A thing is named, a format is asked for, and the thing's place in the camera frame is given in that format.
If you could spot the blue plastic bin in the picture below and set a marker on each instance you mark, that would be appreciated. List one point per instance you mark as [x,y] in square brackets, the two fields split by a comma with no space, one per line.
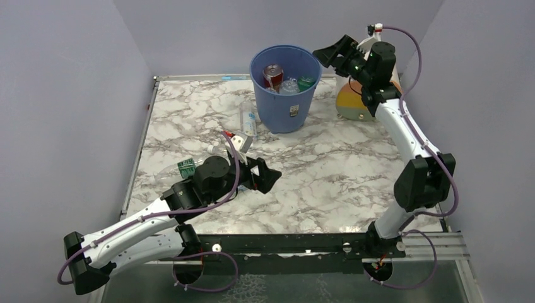
[284,113]

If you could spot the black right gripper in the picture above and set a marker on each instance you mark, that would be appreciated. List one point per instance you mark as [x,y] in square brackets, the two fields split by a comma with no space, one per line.
[344,54]

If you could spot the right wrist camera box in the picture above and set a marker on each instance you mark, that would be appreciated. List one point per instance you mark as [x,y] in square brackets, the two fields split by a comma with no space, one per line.
[374,35]

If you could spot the round pastel drawer cabinet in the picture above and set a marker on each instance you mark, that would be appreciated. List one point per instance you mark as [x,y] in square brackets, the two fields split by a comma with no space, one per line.
[349,103]

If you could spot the gold red snack packet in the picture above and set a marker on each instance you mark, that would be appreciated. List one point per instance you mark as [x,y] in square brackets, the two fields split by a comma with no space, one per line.
[273,76]

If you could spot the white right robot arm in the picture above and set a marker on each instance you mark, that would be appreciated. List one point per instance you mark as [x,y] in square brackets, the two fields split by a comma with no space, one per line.
[426,178]

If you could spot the green floral label bottle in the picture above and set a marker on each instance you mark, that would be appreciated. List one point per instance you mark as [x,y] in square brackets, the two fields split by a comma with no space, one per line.
[305,82]

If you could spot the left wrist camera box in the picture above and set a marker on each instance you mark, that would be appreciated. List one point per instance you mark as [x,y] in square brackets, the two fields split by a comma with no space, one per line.
[240,145]

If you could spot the upright-lying bottle blue white label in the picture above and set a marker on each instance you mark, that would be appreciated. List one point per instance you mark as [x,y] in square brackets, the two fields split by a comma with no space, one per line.
[248,119]

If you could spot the clear bottle dark green label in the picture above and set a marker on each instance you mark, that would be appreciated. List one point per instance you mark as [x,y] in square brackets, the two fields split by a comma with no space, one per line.
[178,171]

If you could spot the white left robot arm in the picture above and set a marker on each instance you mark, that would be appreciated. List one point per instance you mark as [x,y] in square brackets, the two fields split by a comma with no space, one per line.
[160,230]

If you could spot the clear bottle white cap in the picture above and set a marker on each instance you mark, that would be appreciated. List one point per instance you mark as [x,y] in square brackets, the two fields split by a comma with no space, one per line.
[218,150]

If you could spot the black aluminium mounting rail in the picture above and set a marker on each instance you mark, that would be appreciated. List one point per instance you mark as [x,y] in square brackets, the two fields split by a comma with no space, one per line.
[287,254]

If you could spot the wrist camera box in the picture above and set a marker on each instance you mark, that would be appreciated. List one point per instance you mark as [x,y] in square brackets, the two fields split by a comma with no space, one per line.
[240,145]
[374,35]

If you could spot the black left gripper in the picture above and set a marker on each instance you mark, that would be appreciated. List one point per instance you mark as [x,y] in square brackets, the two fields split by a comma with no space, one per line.
[252,173]

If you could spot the clear bottle white green label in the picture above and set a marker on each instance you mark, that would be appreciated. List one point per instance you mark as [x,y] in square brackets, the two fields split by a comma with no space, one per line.
[289,87]

